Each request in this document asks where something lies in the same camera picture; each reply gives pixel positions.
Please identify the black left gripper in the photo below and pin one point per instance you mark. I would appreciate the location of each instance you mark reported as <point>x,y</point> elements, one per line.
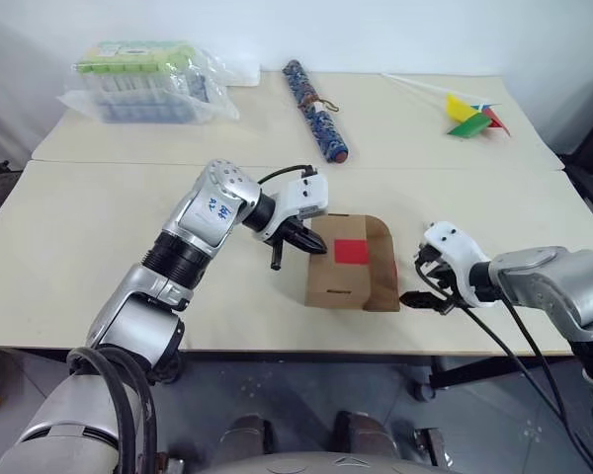
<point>289,229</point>

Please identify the clear plastic bag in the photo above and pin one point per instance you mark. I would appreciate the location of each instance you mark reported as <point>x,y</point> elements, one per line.
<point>217,99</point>

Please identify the colourful pinwheel white stick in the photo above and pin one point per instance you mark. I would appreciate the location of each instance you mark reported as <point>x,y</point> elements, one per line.
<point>459,106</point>

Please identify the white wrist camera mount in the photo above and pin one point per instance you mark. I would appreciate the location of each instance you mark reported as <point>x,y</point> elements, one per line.
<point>306,195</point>
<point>454,247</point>

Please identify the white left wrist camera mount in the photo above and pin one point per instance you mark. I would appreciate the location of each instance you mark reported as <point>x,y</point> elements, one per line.
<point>306,195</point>

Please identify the black table caster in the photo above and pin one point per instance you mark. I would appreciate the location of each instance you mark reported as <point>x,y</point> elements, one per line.
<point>172,369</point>
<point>423,390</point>

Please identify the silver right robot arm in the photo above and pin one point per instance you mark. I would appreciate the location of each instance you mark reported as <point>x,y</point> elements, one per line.
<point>548,276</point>

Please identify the dark rounded shape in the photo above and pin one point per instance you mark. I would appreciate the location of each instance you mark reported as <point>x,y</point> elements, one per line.
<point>363,434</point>
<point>247,434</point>

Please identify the blue patterned rolled scroll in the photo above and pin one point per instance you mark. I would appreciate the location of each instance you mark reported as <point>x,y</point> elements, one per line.
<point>323,128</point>

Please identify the brown cardboard box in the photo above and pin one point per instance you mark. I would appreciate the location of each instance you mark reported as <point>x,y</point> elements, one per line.
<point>346,281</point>

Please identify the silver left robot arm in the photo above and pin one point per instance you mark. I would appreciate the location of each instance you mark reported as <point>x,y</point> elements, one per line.
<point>202,217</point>

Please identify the green lid clear container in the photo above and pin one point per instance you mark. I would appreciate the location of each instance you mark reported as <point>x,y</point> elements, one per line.
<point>128,61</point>

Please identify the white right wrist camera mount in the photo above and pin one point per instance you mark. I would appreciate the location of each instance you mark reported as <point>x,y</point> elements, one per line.
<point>454,247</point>

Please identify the black table frame bar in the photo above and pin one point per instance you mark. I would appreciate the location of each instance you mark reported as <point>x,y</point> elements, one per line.
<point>499,372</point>

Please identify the silver robot body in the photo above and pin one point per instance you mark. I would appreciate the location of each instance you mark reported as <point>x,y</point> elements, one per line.
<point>326,464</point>

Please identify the red tape square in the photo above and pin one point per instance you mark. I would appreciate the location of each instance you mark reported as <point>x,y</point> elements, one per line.
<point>352,251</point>

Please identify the grey stand caster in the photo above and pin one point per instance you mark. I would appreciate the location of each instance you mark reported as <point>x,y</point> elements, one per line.
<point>430,443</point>
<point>174,465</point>

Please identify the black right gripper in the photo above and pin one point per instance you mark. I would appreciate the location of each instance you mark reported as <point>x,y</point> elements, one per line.
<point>446,276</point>

